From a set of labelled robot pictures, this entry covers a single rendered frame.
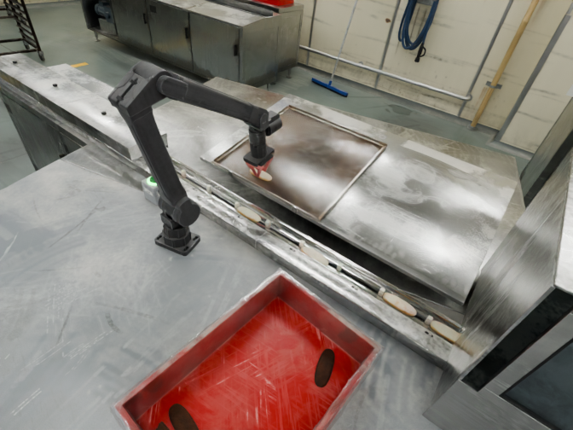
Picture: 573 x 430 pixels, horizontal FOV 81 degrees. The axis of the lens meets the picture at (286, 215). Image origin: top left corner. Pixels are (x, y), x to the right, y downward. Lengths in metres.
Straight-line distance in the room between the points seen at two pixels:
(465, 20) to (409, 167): 3.23
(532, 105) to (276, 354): 3.75
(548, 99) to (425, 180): 2.95
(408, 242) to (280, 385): 0.58
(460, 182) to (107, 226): 1.24
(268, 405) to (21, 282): 0.74
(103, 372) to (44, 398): 0.11
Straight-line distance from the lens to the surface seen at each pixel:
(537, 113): 4.26
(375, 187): 1.28
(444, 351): 0.99
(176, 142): 1.65
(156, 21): 4.79
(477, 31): 4.48
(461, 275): 1.13
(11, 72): 2.30
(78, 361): 0.98
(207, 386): 0.87
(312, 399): 0.87
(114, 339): 0.98
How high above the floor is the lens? 1.63
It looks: 41 degrees down
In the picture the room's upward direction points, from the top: 7 degrees clockwise
